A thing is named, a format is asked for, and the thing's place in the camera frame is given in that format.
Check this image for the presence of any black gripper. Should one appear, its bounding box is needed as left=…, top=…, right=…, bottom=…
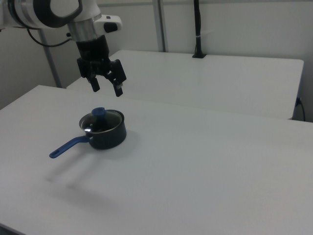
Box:
left=75, top=35, right=128, bottom=97

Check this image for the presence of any glass lid with blue knob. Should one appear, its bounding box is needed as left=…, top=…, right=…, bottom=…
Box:
left=79, top=107, right=124, bottom=134

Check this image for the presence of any black pole with base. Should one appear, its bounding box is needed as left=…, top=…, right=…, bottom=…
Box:
left=192, top=0, right=207, bottom=59

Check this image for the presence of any grey metal frame post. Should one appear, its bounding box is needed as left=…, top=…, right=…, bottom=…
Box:
left=38, top=29, right=63, bottom=89
left=152, top=0, right=170, bottom=53

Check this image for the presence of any dark saucepan with blue handle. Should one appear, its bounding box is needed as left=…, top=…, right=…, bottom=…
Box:
left=49, top=109, right=127, bottom=159

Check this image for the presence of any black cable on robot arm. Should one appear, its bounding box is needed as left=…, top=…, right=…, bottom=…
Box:
left=26, top=28, right=73, bottom=47

